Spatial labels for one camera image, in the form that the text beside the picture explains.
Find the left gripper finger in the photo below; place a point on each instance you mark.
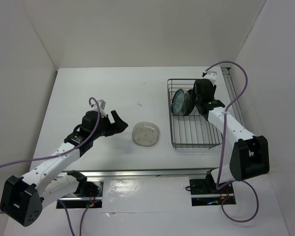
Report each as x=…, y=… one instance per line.
x=117, y=119
x=121, y=126

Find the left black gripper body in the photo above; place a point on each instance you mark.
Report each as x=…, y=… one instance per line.
x=106, y=128

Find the blue floral ceramic plate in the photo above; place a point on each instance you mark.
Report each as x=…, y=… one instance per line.
x=179, y=102

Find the clear glass plate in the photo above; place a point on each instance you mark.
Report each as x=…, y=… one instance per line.
x=186, y=102

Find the black round plate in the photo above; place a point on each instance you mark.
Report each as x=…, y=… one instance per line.
x=191, y=103

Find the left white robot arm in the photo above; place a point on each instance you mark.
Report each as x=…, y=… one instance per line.
x=24, y=198

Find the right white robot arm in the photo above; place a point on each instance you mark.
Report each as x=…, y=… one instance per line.
x=250, y=156

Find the smoky grey glass plate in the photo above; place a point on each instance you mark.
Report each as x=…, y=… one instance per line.
x=145, y=134

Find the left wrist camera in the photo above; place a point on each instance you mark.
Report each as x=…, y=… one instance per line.
x=98, y=106

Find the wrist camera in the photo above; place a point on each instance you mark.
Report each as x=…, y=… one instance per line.
x=98, y=106
x=210, y=75

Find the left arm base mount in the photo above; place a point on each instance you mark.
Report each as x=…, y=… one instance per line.
x=91, y=195

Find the metal wire dish rack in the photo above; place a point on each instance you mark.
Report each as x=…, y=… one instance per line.
x=190, y=130

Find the aluminium rail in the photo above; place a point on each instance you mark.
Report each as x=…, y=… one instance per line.
x=146, y=173

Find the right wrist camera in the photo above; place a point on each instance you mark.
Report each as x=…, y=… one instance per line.
x=210, y=75

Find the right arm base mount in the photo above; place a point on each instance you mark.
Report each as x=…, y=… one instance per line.
x=204, y=193

